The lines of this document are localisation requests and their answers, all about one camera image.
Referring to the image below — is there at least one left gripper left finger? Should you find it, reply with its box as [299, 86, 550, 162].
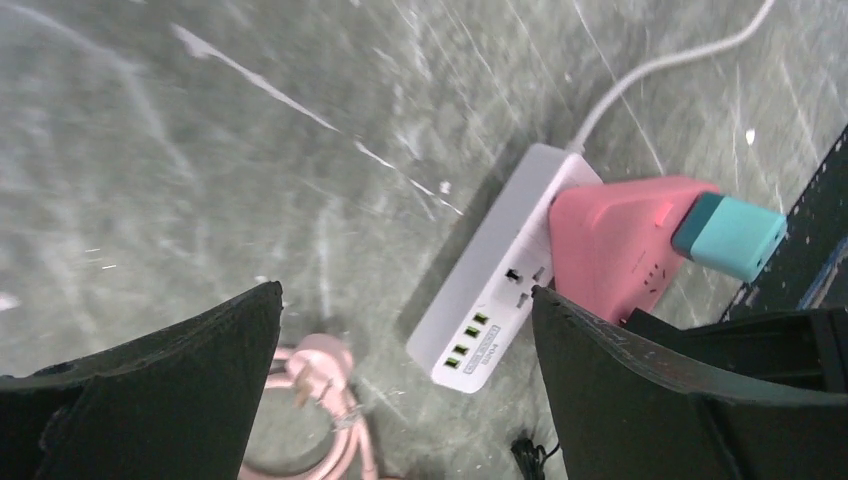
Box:
[1, 281, 283, 479]

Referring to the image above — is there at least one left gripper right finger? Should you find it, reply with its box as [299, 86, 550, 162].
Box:
[531, 287, 847, 479]

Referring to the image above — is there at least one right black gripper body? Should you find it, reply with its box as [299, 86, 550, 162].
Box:
[623, 307, 847, 393]

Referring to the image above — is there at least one black power adapter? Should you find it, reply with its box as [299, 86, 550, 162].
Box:
[510, 433, 561, 480]

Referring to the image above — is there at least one teal cube adapter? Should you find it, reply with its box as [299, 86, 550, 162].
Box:
[671, 192, 788, 283]

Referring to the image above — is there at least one pink triangular power strip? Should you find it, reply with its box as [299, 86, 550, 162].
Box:
[548, 176, 718, 324]

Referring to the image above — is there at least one white power strip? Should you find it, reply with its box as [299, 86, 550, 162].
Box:
[406, 143, 601, 394]

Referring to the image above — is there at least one white power strip cable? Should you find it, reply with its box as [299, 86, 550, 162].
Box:
[566, 0, 778, 155]

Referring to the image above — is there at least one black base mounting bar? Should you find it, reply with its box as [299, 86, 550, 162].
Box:
[720, 131, 847, 322]

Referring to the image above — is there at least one pink coiled socket cable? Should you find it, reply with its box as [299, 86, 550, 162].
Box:
[238, 332, 382, 480]

